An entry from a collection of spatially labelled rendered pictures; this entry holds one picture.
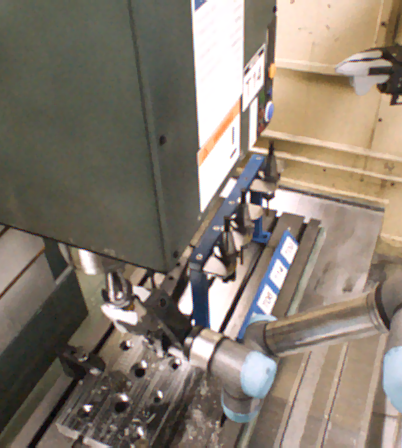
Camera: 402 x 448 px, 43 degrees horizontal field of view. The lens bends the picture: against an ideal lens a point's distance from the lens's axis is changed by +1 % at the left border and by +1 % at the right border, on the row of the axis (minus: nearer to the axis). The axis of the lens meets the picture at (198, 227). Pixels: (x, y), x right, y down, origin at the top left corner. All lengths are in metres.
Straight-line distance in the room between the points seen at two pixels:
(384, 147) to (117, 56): 1.39
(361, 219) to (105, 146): 1.46
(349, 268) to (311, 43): 0.77
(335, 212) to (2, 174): 1.42
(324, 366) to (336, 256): 0.45
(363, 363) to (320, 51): 0.97
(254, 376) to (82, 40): 0.63
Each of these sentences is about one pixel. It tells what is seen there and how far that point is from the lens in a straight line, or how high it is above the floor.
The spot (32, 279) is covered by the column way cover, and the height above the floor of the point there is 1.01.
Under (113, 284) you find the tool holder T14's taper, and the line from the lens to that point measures 1.01.
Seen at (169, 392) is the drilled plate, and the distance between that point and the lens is 1.28.
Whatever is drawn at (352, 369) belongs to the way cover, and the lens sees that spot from 1.66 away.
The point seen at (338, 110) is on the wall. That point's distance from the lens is 1.78.
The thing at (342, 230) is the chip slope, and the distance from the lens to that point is 1.93.
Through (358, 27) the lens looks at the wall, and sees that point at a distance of 1.65.
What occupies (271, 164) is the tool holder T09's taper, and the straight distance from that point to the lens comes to 1.44.
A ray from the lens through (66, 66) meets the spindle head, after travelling 0.57.
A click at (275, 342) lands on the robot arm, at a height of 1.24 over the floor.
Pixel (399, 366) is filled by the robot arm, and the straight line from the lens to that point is 0.77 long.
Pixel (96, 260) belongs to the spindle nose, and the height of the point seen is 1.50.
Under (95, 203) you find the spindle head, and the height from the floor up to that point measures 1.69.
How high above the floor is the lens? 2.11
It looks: 43 degrees down
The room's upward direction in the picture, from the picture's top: 4 degrees counter-clockwise
